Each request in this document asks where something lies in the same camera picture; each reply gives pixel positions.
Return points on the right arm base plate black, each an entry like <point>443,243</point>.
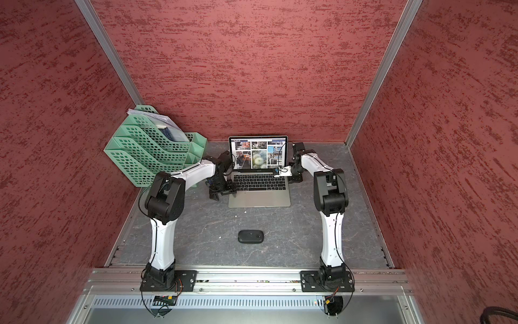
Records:
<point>315,281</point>

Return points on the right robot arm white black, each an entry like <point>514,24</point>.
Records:
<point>330,200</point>

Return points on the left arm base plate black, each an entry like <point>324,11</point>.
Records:
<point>183,280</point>

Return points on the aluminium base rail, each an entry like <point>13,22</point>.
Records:
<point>220,280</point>

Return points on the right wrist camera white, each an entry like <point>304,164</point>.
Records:
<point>283,172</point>

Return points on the aluminium corner post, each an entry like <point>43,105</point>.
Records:
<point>407,17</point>
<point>94,22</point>

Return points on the papers in organizer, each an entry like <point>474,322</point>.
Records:
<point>164,123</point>

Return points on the black wireless mouse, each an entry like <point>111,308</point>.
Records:
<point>250,236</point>

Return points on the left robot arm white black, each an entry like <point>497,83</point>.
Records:
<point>165,204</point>

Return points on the left aluminium corner post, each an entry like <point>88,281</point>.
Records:
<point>94,22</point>

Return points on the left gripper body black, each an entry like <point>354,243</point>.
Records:
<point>219,185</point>

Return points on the silver laptop computer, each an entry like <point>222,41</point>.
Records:
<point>257,163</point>

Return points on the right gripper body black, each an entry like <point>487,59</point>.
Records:
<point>297,171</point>

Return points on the green plastic file organizer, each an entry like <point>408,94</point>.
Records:
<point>140,150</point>

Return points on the right aluminium corner post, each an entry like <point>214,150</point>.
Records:
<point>407,17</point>

